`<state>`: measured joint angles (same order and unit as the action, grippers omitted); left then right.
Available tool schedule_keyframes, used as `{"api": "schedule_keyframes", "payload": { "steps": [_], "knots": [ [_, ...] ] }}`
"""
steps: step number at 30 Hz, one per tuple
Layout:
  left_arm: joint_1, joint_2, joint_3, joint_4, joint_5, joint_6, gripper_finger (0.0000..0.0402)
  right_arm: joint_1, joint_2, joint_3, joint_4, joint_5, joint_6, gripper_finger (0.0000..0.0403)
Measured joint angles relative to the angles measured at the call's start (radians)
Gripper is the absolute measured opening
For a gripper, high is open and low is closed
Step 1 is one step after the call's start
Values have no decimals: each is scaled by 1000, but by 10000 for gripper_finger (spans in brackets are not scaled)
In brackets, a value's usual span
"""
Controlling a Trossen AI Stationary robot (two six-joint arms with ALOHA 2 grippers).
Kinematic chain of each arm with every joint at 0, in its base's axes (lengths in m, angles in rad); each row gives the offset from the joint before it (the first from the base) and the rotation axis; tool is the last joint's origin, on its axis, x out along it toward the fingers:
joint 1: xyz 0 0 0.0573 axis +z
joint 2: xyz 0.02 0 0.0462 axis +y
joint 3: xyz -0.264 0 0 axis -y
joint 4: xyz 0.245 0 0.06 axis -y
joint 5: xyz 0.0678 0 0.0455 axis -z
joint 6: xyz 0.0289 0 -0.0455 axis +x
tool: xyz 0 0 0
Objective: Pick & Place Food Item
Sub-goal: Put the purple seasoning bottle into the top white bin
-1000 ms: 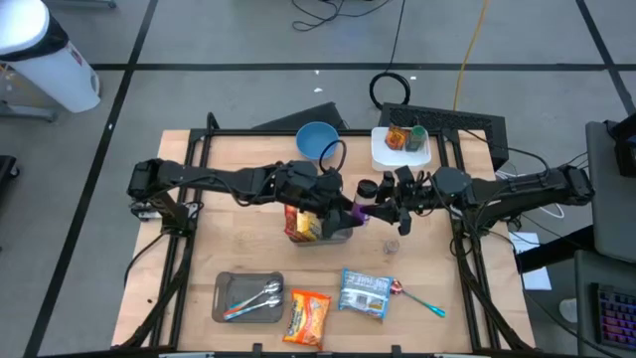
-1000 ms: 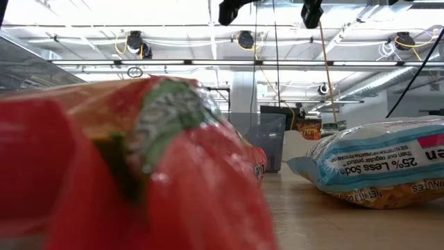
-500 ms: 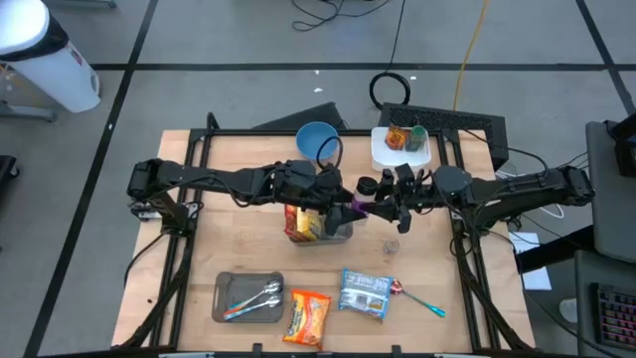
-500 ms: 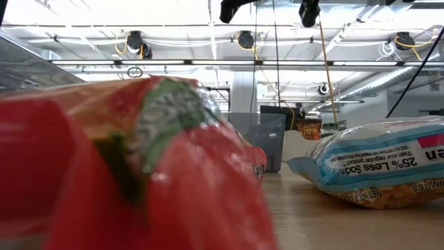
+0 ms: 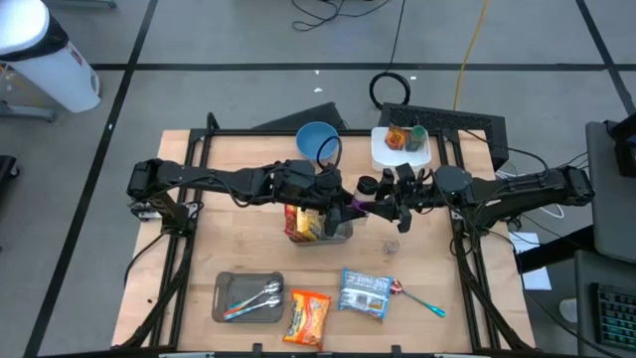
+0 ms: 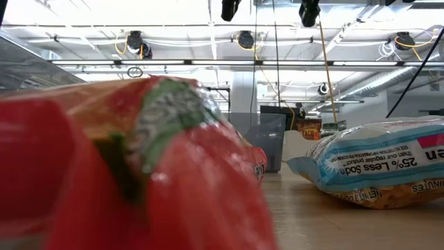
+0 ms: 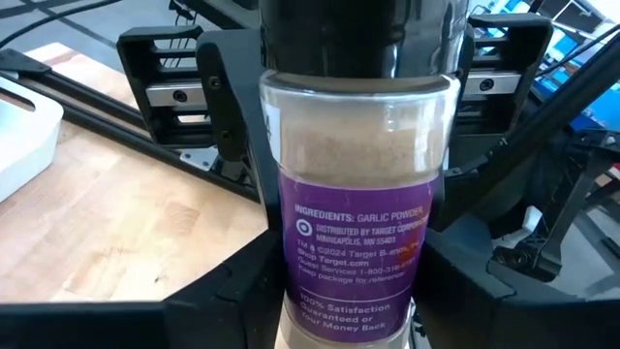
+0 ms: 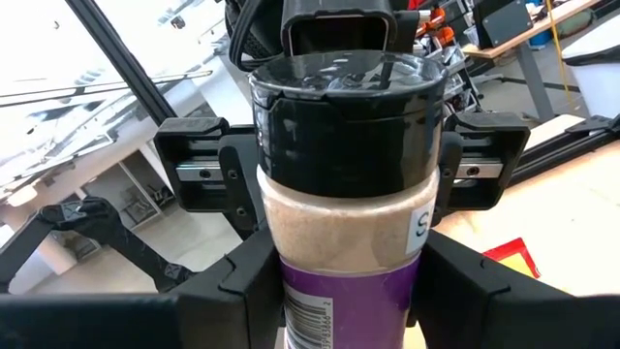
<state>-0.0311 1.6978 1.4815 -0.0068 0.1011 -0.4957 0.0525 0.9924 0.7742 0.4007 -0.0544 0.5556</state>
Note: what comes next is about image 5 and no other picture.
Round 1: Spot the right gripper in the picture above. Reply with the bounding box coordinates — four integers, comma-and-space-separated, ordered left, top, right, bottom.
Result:
365, 162, 439, 234

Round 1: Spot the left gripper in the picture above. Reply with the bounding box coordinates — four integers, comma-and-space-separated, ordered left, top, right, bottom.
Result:
270, 159, 370, 238

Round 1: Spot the grey yellow ramen packet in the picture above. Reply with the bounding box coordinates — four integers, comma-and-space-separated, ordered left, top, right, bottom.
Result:
296, 207, 325, 243

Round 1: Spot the orange taco seasoning packet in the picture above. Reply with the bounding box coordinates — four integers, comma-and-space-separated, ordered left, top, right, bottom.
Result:
385, 124, 411, 152

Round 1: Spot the green-lidded seasoning jar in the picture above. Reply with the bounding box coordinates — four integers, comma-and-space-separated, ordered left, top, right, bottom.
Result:
405, 124, 429, 153

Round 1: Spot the iridescent spoon teal handle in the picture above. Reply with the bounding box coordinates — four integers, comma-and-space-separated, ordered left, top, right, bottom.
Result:
389, 278, 447, 319

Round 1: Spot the blue white ramen packet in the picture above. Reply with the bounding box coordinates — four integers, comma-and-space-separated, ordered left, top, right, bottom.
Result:
337, 268, 396, 320

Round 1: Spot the plain silver spoon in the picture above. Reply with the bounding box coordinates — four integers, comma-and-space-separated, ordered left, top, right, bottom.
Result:
227, 279, 284, 312

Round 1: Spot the orange-red ramen packet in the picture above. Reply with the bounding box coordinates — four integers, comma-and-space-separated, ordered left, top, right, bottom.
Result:
281, 288, 333, 351

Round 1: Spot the silver spoon orange handle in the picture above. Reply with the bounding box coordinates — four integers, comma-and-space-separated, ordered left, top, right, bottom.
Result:
222, 295, 285, 321

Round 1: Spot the grey plastic bin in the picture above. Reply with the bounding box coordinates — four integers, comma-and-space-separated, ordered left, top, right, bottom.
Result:
288, 218, 355, 247

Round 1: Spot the white square container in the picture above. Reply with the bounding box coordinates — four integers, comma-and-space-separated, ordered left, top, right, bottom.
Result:
371, 125, 433, 173

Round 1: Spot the red yellow ramen packet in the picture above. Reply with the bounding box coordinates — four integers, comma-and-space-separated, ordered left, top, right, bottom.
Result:
283, 203, 300, 243

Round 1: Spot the blue bowl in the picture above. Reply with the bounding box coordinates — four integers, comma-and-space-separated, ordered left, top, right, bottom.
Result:
295, 120, 342, 162

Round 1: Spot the black flat panel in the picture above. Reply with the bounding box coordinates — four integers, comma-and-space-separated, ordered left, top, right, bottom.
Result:
251, 100, 350, 131

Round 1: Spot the grey plastic tray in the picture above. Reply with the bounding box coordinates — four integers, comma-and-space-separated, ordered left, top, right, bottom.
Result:
212, 270, 286, 324

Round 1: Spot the white paper sheet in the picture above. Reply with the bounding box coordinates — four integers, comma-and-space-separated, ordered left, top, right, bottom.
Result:
508, 231, 554, 292

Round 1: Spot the grey desk with keyboard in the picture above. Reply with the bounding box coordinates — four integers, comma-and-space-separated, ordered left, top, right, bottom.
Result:
574, 249, 636, 358

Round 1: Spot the black device on desk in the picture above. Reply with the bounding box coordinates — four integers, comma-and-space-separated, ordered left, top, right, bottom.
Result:
603, 112, 636, 180

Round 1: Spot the backlit keyboard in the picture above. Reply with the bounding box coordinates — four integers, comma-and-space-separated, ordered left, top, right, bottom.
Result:
590, 282, 636, 352

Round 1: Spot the white trash can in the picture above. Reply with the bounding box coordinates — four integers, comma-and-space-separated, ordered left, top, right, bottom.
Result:
0, 0, 102, 114

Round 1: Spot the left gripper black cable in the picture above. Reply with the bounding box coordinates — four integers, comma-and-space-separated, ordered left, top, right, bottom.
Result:
315, 134, 344, 175

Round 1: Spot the black coiled cable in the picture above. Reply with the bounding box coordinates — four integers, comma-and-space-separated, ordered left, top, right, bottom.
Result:
368, 0, 413, 111

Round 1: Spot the yellow cable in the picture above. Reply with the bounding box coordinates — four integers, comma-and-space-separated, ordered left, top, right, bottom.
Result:
452, 0, 492, 112

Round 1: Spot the white cable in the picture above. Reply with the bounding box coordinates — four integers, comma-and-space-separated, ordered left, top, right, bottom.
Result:
495, 167, 567, 221

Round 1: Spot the black floor cable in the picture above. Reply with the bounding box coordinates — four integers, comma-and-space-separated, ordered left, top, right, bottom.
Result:
291, 0, 394, 33

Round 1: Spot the black power cable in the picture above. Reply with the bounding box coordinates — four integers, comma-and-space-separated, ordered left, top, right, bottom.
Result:
123, 231, 168, 287

